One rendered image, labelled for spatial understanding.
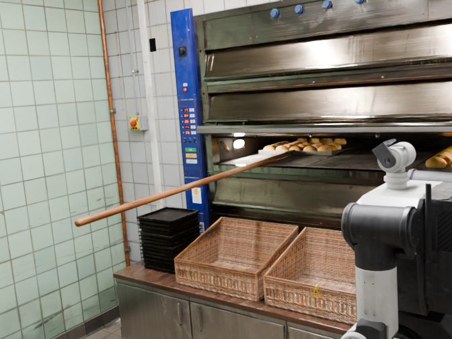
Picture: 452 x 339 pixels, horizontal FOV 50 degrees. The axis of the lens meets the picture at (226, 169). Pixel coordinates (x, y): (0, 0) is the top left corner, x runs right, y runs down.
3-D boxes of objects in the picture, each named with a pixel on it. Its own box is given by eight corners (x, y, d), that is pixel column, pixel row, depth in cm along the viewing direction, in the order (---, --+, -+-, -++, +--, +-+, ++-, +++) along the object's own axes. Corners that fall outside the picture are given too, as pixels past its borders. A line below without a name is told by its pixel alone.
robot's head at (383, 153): (416, 159, 126) (399, 134, 127) (405, 165, 119) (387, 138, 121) (396, 172, 129) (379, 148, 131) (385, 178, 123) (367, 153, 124)
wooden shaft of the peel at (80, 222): (79, 228, 185) (77, 220, 185) (73, 227, 187) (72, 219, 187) (289, 156, 323) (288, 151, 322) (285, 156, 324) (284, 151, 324)
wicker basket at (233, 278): (224, 257, 317) (220, 215, 313) (303, 271, 284) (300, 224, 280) (174, 284, 278) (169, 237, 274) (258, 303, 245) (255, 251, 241)
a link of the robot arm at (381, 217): (413, 263, 110) (412, 203, 109) (401, 275, 103) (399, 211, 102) (363, 257, 117) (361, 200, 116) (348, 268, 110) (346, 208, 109)
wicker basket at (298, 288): (307, 272, 282) (305, 225, 278) (407, 290, 249) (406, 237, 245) (262, 305, 243) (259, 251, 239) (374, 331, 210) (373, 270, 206)
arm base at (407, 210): (424, 261, 110) (427, 210, 112) (407, 259, 100) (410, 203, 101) (359, 253, 119) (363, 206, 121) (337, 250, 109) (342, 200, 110)
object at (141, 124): (137, 129, 346) (136, 115, 344) (147, 129, 340) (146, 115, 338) (130, 130, 340) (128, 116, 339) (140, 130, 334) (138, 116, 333)
